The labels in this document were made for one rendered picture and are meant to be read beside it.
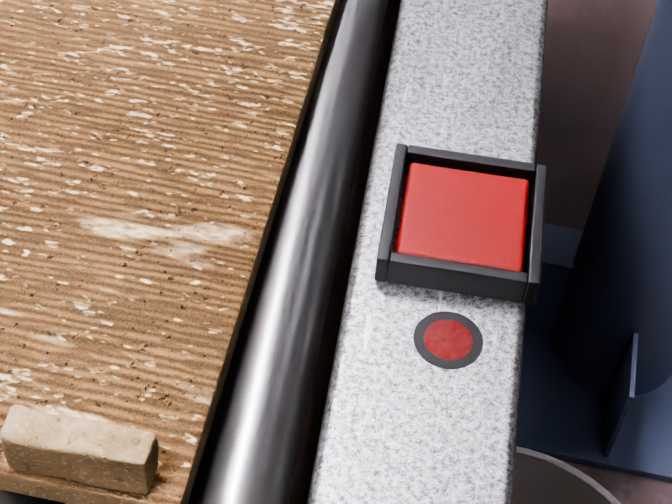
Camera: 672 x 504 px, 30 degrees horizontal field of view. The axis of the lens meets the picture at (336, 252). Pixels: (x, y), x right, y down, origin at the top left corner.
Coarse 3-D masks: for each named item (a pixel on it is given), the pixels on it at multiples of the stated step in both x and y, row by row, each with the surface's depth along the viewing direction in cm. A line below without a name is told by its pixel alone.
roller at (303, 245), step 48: (384, 0) 73; (336, 48) 68; (336, 96) 66; (336, 144) 64; (288, 192) 62; (336, 192) 63; (288, 240) 60; (336, 240) 62; (288, 288) 58; (240, 336) 57; (288, 336) 56; (240, 384) 55; (288, 384) 55; (240, 432) 53; (288, 432) 54; (240, 480) 52; (288, 480) 53
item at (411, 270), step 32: (416, 160) 62; (448, 160) 62; (480, 160) 62; (512, 160) 62; (544, 192) 61; (384, 224) 59; (384, 256) 58; (416, 256) 58; (448, 288) 59; (480, 288) 58; (512, 288) 58
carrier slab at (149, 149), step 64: (0, 0) 67; (64, 0) 67; (128, 0) 68; (192, 0) 68; (256, 0) 68; (320, 0) 68; (0, 64) 64; (64, 64) 64; (128, 64) 64; (192, 64) 65; (256, 64) 65; (320, 64) 67; (0, 128) 61; (64, 128) 61; (128, 128) 62; (192, 128) 62; (256, 128) 62; (0, 192) 58; (64, 192) 59; (128, 192) 59; (192, 192) 59; (256, 192) 59; (0, 256) 56; (64, 256) 56; (128, 256) 57; (192, 256) 57; (256, 256) 57; (0, 320) 54; (64, 320) 54; (128, 320) 54; (192, 320) 55; (0, 384) 52; (64, 384) 52; (128, 384) 52; (192, 384) 52; (0, 448) 50; (192, 448) 51
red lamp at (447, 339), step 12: (432, 324) 58; (444, 324) 58; (456, 324) 58; (432, 336) 57; (444, 336) 57; (456, 336) 57; (468, 336) 57; (432, 348) 57; (444, 348) 57; (456, 348) 57; (468, 348) 57
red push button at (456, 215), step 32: (416, 192) 61; (448, 192) 61; (480, 192) 61; (512, 192) 61; (416, 224) 60; (448, 224) 60; (480, 224) 60; (512, 224) 60; (448, 256) 58; (480, 256) 59; (512, 256) 59
